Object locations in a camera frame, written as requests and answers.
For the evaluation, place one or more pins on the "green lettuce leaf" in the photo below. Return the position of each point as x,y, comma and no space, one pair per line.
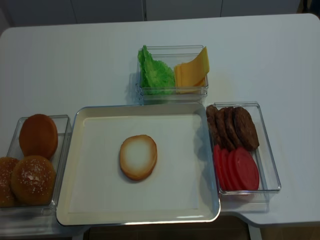
147,68
164,78

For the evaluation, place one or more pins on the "clear lettuce cheese container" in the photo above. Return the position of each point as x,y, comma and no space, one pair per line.
172,56

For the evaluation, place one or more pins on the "stacked yellow cheese slices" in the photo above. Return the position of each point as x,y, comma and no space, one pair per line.
183,84

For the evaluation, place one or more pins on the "green lettuce leaf in container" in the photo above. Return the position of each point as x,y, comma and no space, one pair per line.
147,68

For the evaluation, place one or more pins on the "upright yellow cheese slice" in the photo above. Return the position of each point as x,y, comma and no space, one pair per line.
198,68

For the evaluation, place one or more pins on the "bottom bun half on tray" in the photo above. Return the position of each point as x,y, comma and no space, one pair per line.
138,157

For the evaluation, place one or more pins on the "brown patty leftmost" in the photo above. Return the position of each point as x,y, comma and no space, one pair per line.
211,110

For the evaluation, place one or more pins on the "brown patty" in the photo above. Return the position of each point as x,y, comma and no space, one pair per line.
230,128
245,128
211,110
221,128

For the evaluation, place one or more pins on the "red tomato slice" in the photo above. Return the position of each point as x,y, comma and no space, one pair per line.
245,170
218,166
235,186
224,155

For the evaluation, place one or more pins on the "red tomato slice leftmost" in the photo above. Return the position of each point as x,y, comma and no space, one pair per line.
218,166

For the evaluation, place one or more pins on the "brown patty rightmost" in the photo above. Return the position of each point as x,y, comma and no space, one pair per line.
245,128

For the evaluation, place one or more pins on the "white rectangular tray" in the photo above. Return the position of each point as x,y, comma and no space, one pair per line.
181,188

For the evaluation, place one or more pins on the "red tomato slice front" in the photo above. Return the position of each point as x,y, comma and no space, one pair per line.
245,170

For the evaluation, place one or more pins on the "clear patty tomato container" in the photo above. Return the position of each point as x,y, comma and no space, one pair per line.
269,182

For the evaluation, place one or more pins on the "plain brown bun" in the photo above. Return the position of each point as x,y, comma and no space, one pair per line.
38,136

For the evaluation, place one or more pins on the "sesame bun front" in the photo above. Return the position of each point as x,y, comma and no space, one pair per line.
33,180

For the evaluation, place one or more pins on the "clear bun container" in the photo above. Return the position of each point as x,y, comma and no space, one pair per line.
63,126

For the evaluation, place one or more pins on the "sesame bun left edge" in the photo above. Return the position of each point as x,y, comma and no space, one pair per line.
7,198

